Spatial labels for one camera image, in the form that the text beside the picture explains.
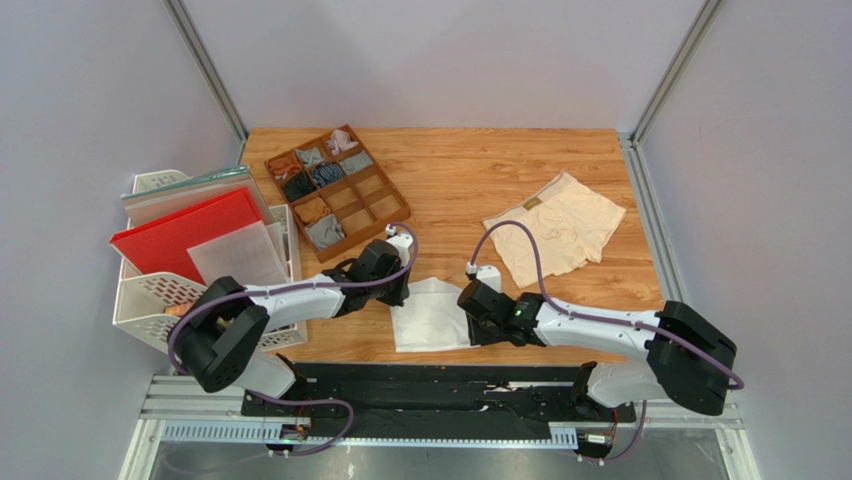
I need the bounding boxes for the white underwear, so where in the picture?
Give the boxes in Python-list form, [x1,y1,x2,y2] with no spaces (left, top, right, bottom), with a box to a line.
[391,277,472,353]

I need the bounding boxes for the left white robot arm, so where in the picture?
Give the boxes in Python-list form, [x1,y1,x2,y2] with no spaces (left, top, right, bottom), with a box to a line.
[167,233,417,398]

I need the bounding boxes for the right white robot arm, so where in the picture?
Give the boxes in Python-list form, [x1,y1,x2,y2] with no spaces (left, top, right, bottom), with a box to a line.
[457,280,742,416]

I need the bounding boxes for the grey rolled cloth lower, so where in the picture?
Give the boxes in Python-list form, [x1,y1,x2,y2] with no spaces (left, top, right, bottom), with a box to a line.
[307,214,345,250]

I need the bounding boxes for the grey rolled cloth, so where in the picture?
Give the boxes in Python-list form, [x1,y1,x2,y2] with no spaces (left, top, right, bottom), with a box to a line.
[340,151,373,175]
[294,147,326,168]
[307,214,345,250]

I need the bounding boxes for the brown compartment organizer box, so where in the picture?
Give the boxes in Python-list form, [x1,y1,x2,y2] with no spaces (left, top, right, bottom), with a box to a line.
[264,124,411,262]

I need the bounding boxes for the orange rolled cloth lower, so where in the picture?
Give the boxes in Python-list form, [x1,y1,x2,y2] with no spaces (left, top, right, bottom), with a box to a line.
[293,197,332,226]

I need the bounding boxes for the orange rolled cloth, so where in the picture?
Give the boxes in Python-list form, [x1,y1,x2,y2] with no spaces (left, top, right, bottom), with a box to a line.
[266,152,304,180]
[293,197,332,226]

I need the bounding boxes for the grey rolled cloth right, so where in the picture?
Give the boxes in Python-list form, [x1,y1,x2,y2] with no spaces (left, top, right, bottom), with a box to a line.
[340,151,373,175]

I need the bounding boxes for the striped blue rolled cloth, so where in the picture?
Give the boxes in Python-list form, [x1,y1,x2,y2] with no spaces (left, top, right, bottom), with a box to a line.
[310,162,346,189]

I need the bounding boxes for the black rolled cloth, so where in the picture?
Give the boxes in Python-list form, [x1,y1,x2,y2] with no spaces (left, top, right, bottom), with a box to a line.
[282,171,317,202]

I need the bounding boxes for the beige boxer shorts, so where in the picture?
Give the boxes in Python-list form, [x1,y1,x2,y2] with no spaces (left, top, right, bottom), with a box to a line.
[482,171,626,288]

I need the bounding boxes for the grey rolled cloth top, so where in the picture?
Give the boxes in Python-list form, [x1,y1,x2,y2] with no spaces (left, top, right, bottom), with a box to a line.
[294,147,326,168]

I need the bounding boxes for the translucent white folder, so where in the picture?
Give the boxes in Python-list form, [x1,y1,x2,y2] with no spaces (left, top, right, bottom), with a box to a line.
[187,221,291,286]

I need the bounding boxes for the pink rolled cloth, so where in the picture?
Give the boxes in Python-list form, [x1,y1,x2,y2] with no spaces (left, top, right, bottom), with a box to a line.
[326,129,359,155]

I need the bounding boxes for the orange rolled cloth top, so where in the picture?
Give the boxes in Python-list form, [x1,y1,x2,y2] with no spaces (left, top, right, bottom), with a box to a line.
[266,152,304,180]

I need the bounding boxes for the red folder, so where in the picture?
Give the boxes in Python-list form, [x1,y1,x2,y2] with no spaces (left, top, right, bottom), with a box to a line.
[110,187,263,283]

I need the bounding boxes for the white file rack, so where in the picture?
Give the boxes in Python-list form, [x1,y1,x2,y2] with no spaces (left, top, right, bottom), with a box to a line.
[112,169,308,353]

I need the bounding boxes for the grey folder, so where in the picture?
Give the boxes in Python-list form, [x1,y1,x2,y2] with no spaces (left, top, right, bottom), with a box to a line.
[121,165,275,226]

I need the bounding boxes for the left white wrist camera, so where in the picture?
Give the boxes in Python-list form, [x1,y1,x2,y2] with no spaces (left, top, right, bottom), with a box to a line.
[385,224,415,266]

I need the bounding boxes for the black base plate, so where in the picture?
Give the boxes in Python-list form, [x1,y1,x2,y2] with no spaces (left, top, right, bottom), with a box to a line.
[241,363,637,430]

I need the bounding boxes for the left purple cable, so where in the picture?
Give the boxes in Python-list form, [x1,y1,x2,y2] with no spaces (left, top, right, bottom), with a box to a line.
[166,222,419,377]

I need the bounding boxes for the purple cable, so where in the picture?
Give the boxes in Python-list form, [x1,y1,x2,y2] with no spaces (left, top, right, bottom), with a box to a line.
[166,222,419,377]
[468,220,745,391]

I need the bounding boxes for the white slotted cable duct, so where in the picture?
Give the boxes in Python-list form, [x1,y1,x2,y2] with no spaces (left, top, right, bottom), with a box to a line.
[161,418,579,450]

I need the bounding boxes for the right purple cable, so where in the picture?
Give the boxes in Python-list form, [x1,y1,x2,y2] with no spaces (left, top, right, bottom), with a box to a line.
[468,220,745,391]

